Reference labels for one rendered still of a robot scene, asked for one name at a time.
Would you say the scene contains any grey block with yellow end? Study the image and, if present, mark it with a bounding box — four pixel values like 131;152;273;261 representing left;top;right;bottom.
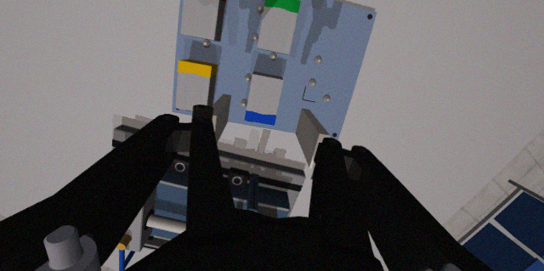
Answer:
176;59;218;111

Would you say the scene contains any grey block with blue end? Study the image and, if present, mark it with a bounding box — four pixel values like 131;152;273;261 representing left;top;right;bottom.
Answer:
245;71;284;125

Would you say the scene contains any grey metal blank with green end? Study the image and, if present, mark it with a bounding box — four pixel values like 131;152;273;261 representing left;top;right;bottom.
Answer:
257;0;301;54

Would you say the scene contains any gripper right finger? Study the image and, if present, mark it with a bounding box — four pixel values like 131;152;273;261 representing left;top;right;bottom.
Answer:
296;109;493;271

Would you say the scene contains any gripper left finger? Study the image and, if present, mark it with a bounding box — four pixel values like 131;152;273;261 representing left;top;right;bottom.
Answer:
0;94;255;271

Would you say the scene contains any grey block with red end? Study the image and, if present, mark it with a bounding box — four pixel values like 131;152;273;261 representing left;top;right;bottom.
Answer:
180;0;226;42

